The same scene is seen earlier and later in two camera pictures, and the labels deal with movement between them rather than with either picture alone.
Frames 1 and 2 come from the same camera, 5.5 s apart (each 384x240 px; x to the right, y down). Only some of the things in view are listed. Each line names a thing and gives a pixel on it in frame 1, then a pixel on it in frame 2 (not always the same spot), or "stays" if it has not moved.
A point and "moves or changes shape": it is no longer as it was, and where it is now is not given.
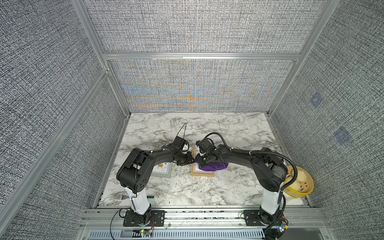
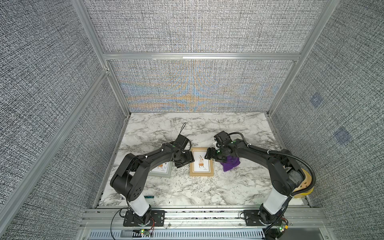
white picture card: (162, 170) stays
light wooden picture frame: (195, 170) stays
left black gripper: (189, 159) stays
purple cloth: (215, 166) moves or changes shape
